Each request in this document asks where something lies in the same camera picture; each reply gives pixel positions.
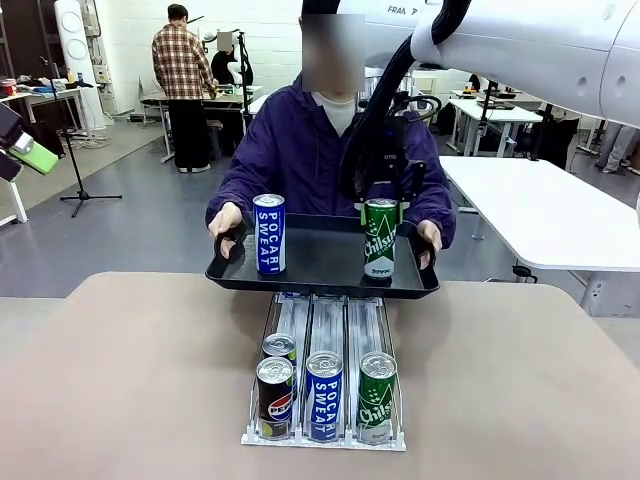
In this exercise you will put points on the blue Pocari Sweat can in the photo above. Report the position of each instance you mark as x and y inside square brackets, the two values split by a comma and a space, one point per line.
[269, 235]
[323, 400]

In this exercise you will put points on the person's left hand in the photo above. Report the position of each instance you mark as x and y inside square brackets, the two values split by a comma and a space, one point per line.
[430, 235]

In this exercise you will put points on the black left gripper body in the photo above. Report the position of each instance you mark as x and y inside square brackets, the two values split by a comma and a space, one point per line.
[10, 122]

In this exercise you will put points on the seated person in black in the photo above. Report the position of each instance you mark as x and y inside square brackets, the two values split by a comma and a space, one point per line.
[222, 67]

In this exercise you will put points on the large white table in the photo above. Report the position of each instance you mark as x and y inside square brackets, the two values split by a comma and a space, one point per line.
[550, 210]

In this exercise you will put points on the wooden top work desk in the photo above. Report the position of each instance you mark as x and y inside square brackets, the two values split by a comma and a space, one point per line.
[230, 97]

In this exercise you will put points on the white table frame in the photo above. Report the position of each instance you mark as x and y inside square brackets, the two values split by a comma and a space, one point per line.
[15, 200]

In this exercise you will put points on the small white standing desk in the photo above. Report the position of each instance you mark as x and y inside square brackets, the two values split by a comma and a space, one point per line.
[257, 105]

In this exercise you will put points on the white cluttered side table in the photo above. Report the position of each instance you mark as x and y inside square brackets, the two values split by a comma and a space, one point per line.
[45, 95]

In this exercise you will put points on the white tower air conditioner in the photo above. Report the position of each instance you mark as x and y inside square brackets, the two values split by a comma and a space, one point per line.
[75, 60]

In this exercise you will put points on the black bag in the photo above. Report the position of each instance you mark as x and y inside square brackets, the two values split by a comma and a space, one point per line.
[47, 140]

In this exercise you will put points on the person's right hand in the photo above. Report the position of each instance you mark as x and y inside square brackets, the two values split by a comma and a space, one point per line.
[225, 220]

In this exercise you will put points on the black tripod stand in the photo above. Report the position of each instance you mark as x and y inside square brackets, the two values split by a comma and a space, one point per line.
[75, 165]

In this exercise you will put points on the white long desk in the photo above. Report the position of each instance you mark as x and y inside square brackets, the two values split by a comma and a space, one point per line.
[500, 112]

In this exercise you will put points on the person in beige jacket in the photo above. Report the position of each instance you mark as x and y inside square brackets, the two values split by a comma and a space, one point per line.
[560, 135]

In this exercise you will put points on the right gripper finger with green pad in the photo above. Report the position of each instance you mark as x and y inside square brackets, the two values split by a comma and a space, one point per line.
[417, 185]
[366, 207]

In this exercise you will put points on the black plastic serving tray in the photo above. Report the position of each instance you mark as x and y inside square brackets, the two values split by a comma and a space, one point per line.
[325, 265]

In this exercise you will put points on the black Pepsi can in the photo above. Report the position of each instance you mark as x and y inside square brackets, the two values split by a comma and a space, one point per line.
[275, 400]
[279, 345]

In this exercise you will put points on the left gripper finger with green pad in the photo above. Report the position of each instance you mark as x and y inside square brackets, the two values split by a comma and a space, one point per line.
[9, 166]
[37, 157]

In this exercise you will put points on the purple sleeved left forearm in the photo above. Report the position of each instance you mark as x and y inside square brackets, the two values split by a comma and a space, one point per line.
[440, 200]

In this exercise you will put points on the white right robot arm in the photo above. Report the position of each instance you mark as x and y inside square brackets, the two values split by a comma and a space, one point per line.
[525, 45]

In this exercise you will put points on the person in purple jacket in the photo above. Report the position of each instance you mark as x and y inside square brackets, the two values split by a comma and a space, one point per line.
[295, 150]

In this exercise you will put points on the person in plaid shirt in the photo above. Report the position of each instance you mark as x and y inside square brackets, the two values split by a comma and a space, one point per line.
[180, 75]

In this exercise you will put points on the purple sleeved right forearm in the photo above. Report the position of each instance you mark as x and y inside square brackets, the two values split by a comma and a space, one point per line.
[232, 185]

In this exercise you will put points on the green Chilsung cider can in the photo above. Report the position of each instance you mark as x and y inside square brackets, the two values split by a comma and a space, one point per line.
[376, 400]
[380, 240]

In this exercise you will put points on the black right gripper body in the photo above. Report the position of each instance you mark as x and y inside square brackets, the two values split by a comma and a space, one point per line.
[395, 150]

